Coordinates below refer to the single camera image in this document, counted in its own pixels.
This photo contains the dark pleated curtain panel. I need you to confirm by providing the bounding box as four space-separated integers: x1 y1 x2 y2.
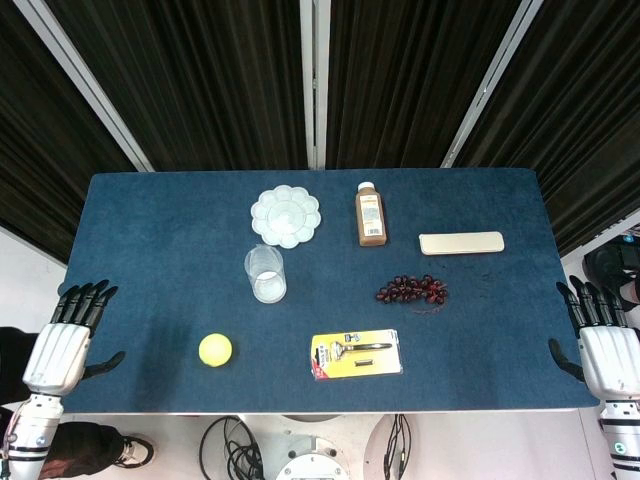
0 0 140 264
453 0 640 257
326 0 524 170
45 0 310 173

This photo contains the brown liquid bottle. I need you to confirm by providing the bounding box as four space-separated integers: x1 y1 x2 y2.
355 181 389 248

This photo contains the white flower-shaped paint palette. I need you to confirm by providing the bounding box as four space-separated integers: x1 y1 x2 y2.
250 184 322 249

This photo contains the yellow ball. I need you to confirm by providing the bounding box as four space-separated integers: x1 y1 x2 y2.
198 332 234 369

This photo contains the dark red grape bunch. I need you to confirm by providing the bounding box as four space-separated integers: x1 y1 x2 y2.
374 273 450 315

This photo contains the black looped cable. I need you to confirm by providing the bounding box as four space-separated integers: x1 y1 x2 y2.
199 414 265 480

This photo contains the white partition frame post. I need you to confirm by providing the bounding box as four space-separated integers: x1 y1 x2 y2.
441 0 544 170
299 0 332 170
13 0 154 173

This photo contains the clear plastic tube cup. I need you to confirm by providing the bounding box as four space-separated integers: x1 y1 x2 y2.
243 243 288 304

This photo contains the black and white sneaker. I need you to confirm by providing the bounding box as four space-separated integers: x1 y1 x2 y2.
116 434 154 469

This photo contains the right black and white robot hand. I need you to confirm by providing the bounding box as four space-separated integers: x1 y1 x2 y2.
548 274 640 401

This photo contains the dark trouser leg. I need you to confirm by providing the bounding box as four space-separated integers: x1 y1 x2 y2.
38 421 127 479

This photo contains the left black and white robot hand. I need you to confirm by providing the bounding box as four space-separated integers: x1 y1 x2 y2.
22 279 126 397

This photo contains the black floor equipment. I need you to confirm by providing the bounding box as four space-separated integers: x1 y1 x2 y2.
582 234 640 307

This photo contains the beige oblong lidded case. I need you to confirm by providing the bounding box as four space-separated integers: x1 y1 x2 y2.
418 230 505 256

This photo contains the blue table cloth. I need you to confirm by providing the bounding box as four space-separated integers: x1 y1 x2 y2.
58 168 601 414

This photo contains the yellow razor blister pack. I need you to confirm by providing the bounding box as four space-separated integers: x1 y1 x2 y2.
310 328 404 383

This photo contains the black straight cable bundle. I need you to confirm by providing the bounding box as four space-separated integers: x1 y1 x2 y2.
381 413 412 480

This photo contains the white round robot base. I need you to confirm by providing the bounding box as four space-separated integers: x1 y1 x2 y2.
273 414 362 480

